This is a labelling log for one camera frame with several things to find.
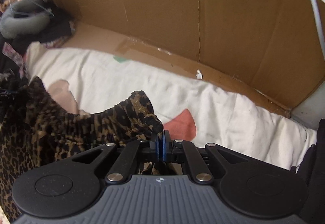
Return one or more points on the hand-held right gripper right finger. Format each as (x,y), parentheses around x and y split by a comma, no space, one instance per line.
(165,146)

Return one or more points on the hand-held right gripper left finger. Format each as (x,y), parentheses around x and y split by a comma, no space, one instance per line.
(158,147)

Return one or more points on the leopard print pants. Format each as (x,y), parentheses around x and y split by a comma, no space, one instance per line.
(76,127)

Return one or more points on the folded black clothes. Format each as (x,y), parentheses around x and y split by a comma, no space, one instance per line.
(317,163)

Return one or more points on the bear print bed sheet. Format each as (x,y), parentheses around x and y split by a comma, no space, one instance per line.
(127,79)

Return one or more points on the white paper scrap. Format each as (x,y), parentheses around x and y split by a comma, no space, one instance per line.
(199,74)

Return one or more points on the folded brown cardboard sheet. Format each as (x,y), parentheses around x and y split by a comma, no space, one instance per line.
(177,10)

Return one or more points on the small black cloth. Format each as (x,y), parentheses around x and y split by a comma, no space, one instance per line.
(58,31)

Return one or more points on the floral print garment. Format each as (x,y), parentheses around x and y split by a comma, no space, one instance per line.
(12,54)

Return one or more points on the grey neck pillow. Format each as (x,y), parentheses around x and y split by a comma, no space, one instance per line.
(22,23)

